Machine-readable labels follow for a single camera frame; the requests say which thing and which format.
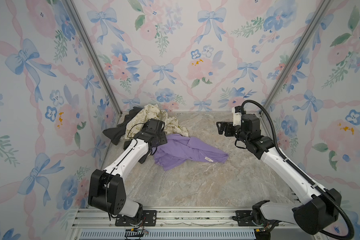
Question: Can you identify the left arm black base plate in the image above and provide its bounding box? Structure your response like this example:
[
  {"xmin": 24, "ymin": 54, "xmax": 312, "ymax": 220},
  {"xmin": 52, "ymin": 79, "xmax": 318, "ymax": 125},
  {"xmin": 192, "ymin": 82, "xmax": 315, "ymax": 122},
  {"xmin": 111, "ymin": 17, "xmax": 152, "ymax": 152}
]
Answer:
[{"xmin": 115, "ymin": 210, "xmax": 157, "ymax": 227}]

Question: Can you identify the cream green printed cloth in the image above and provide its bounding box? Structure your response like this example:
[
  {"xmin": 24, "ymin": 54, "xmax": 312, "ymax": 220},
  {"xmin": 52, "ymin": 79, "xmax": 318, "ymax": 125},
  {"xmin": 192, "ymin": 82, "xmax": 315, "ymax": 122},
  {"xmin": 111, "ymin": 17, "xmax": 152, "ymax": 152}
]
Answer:
[{"xmin": 124, "ymin": 104, "xmax": 189, "ymax": 140}]

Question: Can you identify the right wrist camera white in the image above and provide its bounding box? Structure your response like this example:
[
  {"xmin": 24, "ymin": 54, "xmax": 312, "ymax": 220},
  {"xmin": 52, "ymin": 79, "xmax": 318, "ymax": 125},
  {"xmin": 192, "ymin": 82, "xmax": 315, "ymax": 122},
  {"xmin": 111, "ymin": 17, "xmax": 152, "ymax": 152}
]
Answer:
[{"xmin": 232, "ymin": 106, "xmax": 242, "ymax": 126}]

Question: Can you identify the black corrugated cable conduit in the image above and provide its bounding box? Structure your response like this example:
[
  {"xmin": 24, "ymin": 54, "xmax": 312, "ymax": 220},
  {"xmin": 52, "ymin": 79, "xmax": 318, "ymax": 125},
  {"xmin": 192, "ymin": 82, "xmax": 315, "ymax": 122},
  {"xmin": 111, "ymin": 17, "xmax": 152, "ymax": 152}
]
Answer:
[{"xmin": 240, "ymin": 99, "xmax": 355, "ymax": 240}]

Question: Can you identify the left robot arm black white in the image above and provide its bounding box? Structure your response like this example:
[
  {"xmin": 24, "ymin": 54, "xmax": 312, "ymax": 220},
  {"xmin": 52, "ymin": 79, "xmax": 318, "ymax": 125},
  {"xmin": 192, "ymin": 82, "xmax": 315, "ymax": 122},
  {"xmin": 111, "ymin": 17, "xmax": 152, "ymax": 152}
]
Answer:
[{"xmin": 88, "ymin": 119, "xmax": 167, "ymax": 221}]

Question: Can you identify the purple cloth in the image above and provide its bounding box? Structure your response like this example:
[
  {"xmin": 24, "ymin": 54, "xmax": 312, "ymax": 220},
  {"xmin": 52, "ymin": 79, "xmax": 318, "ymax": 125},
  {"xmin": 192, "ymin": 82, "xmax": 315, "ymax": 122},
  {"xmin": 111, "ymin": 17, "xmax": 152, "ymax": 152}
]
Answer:
[{"xmin": 154, "ymin": 134, "xmax": 229, "ymax": 171}]

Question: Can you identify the right corner aluminium post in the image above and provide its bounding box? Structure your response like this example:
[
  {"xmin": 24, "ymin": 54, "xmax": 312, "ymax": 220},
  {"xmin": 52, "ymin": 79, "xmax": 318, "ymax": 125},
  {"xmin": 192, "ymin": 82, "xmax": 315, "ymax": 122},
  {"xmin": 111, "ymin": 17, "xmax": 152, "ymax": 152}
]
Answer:
[{"xmin": 263, "ymin": 0, "xmax": 333, "ymax": 110}]

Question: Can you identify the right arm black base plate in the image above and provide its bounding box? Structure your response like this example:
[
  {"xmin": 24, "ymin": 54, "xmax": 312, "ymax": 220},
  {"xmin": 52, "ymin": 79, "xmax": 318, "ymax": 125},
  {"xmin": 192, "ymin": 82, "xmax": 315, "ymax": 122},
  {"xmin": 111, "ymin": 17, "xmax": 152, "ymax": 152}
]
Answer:
[{"xmin": 232, "ymin": 210, "xmax": 256, "ymax": 227}]

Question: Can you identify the corner aluminium post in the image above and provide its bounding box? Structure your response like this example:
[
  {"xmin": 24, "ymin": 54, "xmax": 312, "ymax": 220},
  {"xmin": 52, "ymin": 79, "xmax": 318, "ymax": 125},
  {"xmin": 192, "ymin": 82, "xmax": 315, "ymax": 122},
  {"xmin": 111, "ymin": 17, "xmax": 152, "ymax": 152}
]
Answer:
[
  {"xmin": 263, "ymin": 0, "xmax": 333, "ymax": 110},
  {"xmin": 62, "ymin": 0, "xmax": 122, "ymax": 117}
]

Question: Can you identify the dark grey cloth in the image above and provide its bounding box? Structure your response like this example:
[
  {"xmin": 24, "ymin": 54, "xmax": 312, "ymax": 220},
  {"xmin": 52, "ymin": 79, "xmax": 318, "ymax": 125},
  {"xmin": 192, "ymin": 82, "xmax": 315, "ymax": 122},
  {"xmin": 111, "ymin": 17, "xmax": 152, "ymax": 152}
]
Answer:
[{"xmin": 103, "ymin": 107, "xmax": 143, "ymax": 145}]

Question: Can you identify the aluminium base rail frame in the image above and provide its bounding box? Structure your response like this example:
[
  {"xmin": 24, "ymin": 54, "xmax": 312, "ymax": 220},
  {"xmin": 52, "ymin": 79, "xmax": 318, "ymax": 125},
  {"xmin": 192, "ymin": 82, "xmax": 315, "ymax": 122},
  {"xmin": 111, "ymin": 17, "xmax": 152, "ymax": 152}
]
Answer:
[{"xmin": 67, "ymin": 207, "xmax": 326, "ymax": 240}]

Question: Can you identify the left corner aluminium post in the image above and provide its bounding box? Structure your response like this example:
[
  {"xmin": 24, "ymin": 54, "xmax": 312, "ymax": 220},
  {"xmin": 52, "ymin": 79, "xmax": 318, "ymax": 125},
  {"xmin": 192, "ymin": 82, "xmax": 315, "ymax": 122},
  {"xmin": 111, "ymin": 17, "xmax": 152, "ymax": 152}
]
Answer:
[{"xmin": 62, "ymin": 0, "xmax": 122, "ymax": 117}]

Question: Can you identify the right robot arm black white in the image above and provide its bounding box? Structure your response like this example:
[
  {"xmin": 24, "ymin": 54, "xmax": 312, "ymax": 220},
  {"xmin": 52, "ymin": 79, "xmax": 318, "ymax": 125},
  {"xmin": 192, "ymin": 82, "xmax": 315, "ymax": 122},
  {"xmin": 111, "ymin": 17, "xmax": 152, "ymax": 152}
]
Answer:
[{"xmin": 216, "ymin": 113, "xmax": 348, "ymax": 235}]

